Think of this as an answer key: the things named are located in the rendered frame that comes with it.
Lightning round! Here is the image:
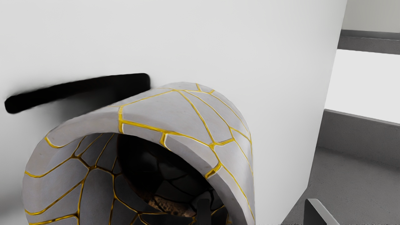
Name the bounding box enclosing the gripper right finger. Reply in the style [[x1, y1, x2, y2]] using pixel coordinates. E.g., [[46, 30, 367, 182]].
[[303, 198, 340, 225]]

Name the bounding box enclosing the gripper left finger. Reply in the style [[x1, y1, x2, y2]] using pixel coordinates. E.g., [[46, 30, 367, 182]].
[[196, 198, 213, 225]]

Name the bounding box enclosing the grey mug with gold cracks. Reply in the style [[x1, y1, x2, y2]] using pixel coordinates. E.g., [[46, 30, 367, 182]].
[[22, 82, 255, 225]]

